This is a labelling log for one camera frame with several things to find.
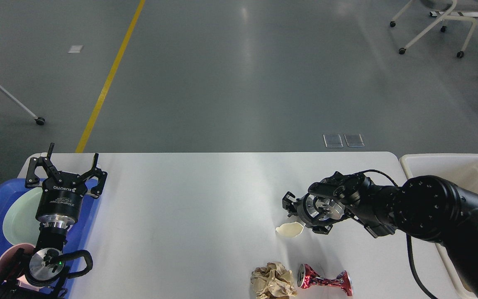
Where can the white wheeled chair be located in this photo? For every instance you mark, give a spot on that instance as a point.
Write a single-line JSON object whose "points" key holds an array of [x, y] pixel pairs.
{"points": [[447, 6]]}

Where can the light green plate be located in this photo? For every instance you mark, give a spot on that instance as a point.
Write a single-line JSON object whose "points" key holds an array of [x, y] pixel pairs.
{"points": [[20, 224]]}

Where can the beige plastic bin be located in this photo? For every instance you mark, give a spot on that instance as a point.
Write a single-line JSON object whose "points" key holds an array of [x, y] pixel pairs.
{"points": [[433, 266]]}

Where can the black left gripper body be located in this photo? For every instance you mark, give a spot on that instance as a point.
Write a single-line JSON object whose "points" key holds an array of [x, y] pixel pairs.
{"points": [[60, 202]]}

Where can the red foil wrapper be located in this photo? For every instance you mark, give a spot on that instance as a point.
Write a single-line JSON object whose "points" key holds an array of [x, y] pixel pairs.
{"points": [[308, 277]]}

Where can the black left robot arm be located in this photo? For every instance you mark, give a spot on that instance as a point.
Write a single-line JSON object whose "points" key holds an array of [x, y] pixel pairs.
{"points": [[42, 273]]}

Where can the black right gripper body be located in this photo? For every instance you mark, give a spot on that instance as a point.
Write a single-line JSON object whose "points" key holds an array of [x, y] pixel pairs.
{"points": [[319, 212]]}

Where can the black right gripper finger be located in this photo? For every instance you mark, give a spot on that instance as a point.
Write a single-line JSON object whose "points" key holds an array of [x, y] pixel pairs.
{"points": [[290, 204], [323, 230]]}

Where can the white chair base bar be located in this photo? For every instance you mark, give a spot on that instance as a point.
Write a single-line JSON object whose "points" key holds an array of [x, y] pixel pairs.
{"points": [[456, 14]]}

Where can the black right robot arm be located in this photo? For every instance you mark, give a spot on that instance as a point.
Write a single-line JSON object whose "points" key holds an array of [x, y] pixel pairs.
{"points": [[428, 208]]}

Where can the white paper cup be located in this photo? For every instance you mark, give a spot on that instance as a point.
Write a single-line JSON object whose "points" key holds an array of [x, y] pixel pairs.
{"points": [[290, 230]]}

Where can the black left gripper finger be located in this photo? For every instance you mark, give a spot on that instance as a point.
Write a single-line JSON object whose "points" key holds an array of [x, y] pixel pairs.
{"points": [[94, 173], [32, 180]]}

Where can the brown paper ball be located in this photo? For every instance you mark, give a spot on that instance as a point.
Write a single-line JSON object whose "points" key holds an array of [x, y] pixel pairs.
{"points": [[273, 281]]}

